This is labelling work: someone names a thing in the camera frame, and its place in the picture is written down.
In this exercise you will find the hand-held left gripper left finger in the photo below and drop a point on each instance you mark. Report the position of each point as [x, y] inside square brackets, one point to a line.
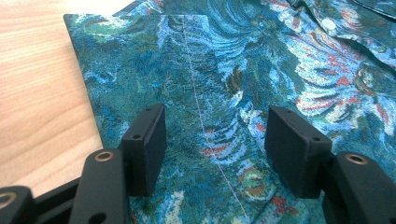
[146, 155]

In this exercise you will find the teal floral shirt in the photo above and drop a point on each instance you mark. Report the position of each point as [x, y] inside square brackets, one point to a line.
[218, 93]

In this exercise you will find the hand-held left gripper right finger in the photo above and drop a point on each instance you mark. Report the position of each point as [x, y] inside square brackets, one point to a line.
[295, 155]

